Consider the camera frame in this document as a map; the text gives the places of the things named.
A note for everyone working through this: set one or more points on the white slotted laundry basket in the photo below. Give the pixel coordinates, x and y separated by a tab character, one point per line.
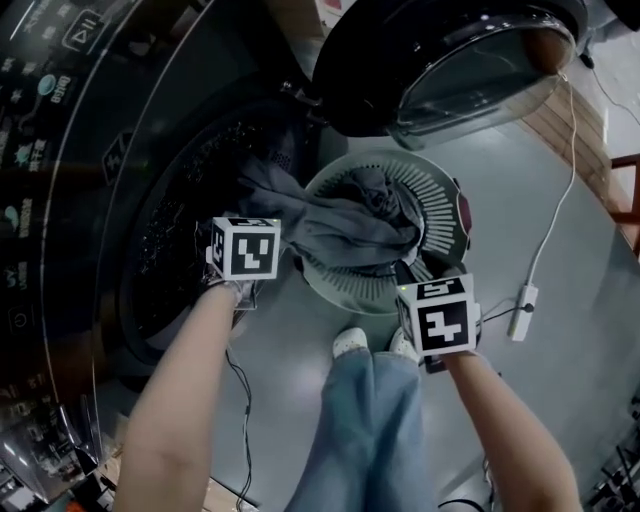
327	182

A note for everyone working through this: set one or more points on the person's left white shoe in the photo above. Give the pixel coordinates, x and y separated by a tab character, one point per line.
350	342

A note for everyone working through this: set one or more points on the person's right white shoe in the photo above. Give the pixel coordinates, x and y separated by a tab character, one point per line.
402	345

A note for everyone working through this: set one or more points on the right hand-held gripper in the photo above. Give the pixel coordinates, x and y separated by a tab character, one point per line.
445	322

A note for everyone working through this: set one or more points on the white power strip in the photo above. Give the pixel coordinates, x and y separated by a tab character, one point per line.
522	315

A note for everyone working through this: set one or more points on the brown cardboard box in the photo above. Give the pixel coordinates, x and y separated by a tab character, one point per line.
112	470

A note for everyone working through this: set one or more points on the brown counter with white top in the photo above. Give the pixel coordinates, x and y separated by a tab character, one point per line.
625	160

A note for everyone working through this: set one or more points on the person's white shoe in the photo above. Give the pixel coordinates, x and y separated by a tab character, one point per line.
402	345
350	342

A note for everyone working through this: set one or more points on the black metal rack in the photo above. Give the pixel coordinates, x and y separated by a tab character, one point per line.
625	480

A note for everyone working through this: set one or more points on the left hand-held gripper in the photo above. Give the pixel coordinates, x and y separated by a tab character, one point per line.
250	255

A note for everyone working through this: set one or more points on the black washing machine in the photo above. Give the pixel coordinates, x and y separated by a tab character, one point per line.
100	225

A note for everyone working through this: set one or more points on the person's right forearm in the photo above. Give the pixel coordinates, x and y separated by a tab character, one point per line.
505	440

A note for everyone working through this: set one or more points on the wooden floor platform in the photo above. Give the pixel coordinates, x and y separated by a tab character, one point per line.
590	140

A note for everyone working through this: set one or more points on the person's left forearm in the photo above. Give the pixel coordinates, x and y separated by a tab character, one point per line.
170	410

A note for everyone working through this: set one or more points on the black washing machine door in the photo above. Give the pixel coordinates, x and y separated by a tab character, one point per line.
360	75

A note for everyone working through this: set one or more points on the grey garment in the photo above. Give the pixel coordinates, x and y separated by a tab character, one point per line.
340	225

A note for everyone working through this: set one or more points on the person's blue jeans legs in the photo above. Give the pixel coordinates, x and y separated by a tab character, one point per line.
365	440

